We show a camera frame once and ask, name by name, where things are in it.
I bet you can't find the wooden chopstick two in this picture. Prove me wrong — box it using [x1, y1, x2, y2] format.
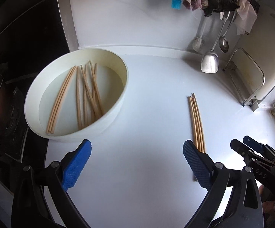
[80, 65, 100, 118]

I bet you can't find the wooden chopstick twelve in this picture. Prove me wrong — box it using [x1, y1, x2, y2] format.
[89, 61, 104, 116]

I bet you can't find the dark rag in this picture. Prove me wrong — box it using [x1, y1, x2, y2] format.
[203, 0, 239, 17]

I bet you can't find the wooden chopstick three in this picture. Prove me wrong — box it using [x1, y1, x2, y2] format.
[90, 62, 98, 122]

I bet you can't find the wooden chopstick four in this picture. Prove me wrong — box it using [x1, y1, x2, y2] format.
[187, 96, 199, 181]

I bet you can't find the white cloth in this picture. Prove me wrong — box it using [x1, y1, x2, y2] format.
[234, 0, 258, 35]

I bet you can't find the white cutting board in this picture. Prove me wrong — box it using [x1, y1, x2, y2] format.
[237, 6, 275, 100]

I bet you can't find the white round basin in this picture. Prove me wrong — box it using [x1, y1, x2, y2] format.
[24, 48, 129, 142]

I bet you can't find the wooden chopstick five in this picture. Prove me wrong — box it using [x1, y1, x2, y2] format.
[188, 94, 204, 152]

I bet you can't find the wooden chopstick one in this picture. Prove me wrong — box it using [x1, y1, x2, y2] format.
[46, 66, 77, 134]

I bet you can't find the blue silicone brush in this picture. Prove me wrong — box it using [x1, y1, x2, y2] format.
[171, 0, 182, 10]

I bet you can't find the steel ladle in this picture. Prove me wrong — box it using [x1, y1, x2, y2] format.
[218, 12, 230, 53]

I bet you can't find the wooden chopstick six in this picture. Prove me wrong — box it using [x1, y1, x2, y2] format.
[192, 93, 205, 153]

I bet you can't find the wooden chopstick seven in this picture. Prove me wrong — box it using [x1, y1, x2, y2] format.
[192, 93, 206, 153]

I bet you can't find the white dish brush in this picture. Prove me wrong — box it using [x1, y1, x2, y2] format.
[192, 17, 209, 53]

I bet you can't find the steel spatula turner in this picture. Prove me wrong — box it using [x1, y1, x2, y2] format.
[200, 11, 236, 74]

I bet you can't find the steel cutting board rack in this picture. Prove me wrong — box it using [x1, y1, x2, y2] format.
[223, 47, 265, 111]

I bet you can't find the wooden chopstick ten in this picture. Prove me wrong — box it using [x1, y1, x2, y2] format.
[53, 66, 77, 133]

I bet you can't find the person right hand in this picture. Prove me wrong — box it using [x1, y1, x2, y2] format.
[258, 185, 275, 228]

